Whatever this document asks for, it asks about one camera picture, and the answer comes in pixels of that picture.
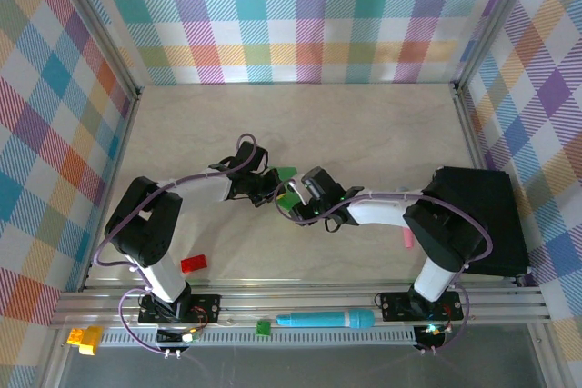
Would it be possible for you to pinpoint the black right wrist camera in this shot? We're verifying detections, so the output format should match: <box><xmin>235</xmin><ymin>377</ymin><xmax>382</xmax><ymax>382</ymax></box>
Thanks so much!
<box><xmin>302</xmin><ymin>166</ymin><xmax>347</xmax><ymax>202</ymax></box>

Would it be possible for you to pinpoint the red toy brick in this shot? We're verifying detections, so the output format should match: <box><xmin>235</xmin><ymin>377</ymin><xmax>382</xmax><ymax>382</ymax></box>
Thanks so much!
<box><xmin>180</xmin><ymin>254</ymin><xmax>208</xmax><ymax>274</ymax></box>

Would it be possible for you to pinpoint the yellow toy brick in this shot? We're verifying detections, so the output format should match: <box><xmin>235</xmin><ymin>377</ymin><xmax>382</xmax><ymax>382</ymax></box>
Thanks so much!
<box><xmin>66</xmin><ymin>324</ymin><xmax>105</xmax><ymax>356</ymax></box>

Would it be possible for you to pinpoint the aluminium mounting rail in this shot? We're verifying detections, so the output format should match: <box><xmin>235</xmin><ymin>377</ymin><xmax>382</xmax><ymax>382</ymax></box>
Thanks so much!
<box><xmin>49</xmin><ymin>278</ymin><xmax>549</xmax><ymax>330</ymax></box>

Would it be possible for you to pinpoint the white right camera bracket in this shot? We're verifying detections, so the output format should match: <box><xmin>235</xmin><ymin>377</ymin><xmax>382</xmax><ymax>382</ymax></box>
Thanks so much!
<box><xmin>287</xmin><ymin>180</ymin><xmax>305</xmax><ymax>206</ymax></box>

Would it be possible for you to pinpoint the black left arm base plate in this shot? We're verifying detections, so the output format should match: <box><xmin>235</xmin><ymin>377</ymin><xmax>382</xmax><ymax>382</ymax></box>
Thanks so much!
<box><xmin>138</xmin><ymin>293</ymin><xmax>223</xmax><ymax>324</ymax></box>

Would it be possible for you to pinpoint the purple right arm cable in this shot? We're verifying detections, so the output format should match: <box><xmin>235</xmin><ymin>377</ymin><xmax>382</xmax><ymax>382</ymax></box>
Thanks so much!
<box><xmin>284</xmin><ymin>181</ymin><xmax>496</xmax><ymax>355</ymax></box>

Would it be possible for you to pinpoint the black case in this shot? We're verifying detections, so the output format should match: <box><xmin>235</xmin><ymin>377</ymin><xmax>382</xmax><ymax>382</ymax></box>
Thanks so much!
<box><xmin>431</xmin><ymin>165</ymin><xmax>531</xmax><ymax>278</ymax></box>

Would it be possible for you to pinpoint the small controller circuit board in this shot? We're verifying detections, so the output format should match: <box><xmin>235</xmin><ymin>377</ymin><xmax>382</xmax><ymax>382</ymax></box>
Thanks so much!
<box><xmin>156</xmin><ymin>327</ymin><xmax>202</xmax><ymax>349</ymax></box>
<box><xmin>414</xmin><ymin>323</ymin><xmax>449</xmax><ymax>352</ymax></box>

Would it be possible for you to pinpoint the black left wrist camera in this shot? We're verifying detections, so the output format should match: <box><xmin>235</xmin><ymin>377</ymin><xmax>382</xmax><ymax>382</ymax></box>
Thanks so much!
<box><xmin>233</xmin><ymin>141</ymin><xmax>270</xmax><ymax>172</ymax></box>

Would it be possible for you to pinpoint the aluminium frame post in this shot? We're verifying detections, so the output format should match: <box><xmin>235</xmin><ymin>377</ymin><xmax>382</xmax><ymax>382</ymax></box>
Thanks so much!
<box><xmin>452</xmin><ymin>0</ymin><xmax>547</xmax><ymax>97</ymax></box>
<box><xmin>47</xmin><ymin>0</ymin><xmax>143</xmax><ymax>101</ymax></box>

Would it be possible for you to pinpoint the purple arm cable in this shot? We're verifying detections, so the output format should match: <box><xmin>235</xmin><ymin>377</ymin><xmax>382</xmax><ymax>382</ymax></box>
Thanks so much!
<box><xmin>93</xmin><ymin>133</ymin><xmax>259</xmax><ymax>358</ymax></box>
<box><xmin>284</xmin><ymin>181</ymin><xmax>496</xmax><ymax>355</ymax></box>

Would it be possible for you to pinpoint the pink marker pen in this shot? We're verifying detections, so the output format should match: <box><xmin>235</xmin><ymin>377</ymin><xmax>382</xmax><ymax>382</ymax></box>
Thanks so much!
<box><xmin>397</xmin><ymin>185</ymin><xmax>416</xmax><ymax>250</ymax></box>

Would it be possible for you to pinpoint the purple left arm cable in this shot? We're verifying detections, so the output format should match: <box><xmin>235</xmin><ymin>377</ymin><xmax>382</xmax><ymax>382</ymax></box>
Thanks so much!
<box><xmin>93</xmin><ymin>133</ymin><xmax>259</xmax><ymax>358</ymax></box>

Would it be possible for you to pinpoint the teal marker pen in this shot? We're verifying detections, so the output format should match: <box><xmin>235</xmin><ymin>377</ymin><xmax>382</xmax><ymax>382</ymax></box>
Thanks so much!
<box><xmin>276</xmin><ymin>308</ymin><xmax>376</xmax><ymax>331</ymax></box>

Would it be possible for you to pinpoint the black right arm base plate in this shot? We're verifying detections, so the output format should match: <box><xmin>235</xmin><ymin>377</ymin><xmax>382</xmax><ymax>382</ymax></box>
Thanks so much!
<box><xmin>379</xmin><ymin>290</ymin><xmax>465</xmax><ymax>322</ymax></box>

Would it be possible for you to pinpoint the grey slotted cable duct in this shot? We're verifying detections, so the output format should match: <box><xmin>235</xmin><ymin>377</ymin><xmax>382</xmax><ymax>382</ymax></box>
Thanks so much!
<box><xmin>97</xmin><ymin>330</ymin><xmax>418</xmax><ymax>349</ymax></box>

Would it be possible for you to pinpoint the green cloth square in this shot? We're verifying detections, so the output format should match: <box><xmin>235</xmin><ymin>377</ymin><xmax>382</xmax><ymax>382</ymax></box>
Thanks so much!
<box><xmin>271</xmin><ymin>164</ymin><xmax>300</xmax><ymax>213</ymax></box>

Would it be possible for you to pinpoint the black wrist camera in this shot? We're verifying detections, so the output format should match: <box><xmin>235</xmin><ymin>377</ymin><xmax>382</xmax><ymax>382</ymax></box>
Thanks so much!
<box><xmin>302</xmin><ymin>166</ymin><xmax>347</xmax><ymax>202</ymax></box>
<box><xmin>233</xmin><ymin>141</ymin><xmax>270</xmax><ymax>172</ymax></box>

